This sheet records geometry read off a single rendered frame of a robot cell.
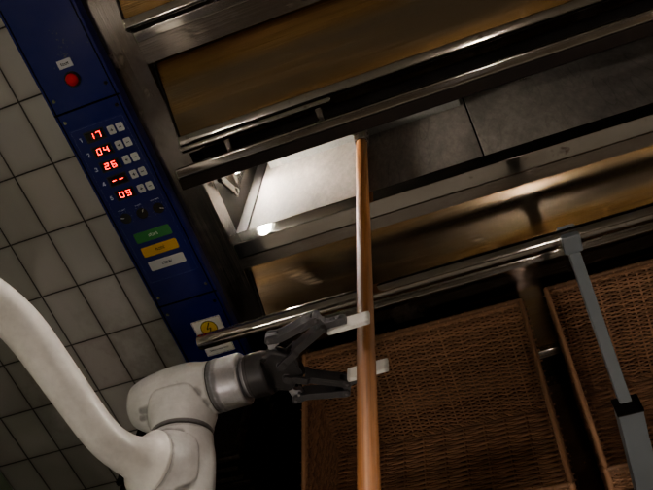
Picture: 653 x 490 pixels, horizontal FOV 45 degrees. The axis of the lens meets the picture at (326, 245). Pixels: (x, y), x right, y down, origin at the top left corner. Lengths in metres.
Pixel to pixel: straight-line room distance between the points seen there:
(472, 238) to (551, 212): 0.18
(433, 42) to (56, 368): 0.96
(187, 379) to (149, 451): 0.15
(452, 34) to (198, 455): 0.94
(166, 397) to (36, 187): 0.76
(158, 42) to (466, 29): 0.63
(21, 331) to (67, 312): 0.88
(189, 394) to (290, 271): 0.66
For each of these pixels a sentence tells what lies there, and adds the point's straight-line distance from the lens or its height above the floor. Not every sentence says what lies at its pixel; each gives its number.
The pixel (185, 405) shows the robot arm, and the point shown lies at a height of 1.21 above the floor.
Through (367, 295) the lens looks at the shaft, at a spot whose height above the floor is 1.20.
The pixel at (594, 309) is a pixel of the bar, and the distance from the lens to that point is 1.42.
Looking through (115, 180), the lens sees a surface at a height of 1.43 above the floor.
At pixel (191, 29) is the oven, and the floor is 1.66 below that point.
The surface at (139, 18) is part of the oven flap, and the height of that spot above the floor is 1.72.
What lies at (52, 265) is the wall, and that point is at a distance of 1.99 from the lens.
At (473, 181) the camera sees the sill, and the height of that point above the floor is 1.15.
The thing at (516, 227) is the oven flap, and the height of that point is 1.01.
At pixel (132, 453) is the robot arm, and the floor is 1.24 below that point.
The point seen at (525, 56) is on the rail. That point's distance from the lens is 1.55.
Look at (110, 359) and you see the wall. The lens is 2.10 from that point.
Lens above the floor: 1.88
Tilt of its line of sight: 25 degrees down
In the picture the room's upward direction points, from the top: 22 degrees counter-clockwise
